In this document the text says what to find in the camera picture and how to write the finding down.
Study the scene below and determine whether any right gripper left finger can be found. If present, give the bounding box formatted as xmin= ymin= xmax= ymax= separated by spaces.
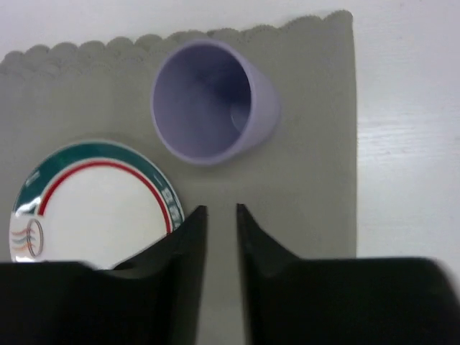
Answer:
xmin=1 ymin=206 xmax=208 ymax=344

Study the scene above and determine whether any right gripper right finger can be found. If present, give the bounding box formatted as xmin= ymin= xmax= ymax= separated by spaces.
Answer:
xmin=236 ymin=204 xmax=459 ymax=344

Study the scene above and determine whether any grey cloth napkin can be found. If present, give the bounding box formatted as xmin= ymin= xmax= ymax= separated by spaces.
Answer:
xmin=1 ymin=11 xmax=357 ymax=344

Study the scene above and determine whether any white plate with green rim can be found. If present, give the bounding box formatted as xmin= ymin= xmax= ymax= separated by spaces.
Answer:
xmin=9 ymin=141 xmax=185 ymax=269

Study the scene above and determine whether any purple plastic cup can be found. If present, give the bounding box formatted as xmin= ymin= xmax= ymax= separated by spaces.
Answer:
xmin=150 ymin=38 xmax=281 ymax=165

